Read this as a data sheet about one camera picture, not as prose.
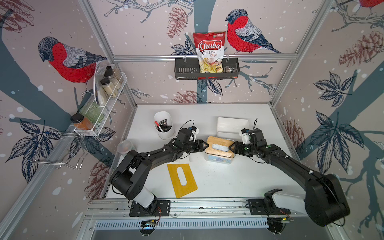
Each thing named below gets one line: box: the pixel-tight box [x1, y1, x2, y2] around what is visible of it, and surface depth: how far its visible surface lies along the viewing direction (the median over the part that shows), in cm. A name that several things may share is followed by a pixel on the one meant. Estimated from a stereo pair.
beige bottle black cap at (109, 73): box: [104, 65, 121, 90], surface depth 83 cm
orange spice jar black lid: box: [70, 113, 94, 130], surface depth 62 cm
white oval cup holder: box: [153, 111, 175, 140], surface depth 95 cm
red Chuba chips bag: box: [192, 31, 226, 73], surface depth 83 cm
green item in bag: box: [80, 102, 104, 123], surface depth 70 cm
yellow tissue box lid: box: [167, 163, 198, 198], surface depth 84 cm
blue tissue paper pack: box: [207, 155, 232, 164], surface depth 87 cm
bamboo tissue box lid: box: [205, 136, 235, 158], surface depth 87 cm
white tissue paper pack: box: [173, 152, 190, 164], surface depth 79 cm
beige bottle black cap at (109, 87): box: [100, 78, 117, 98], surface depth 78 cm
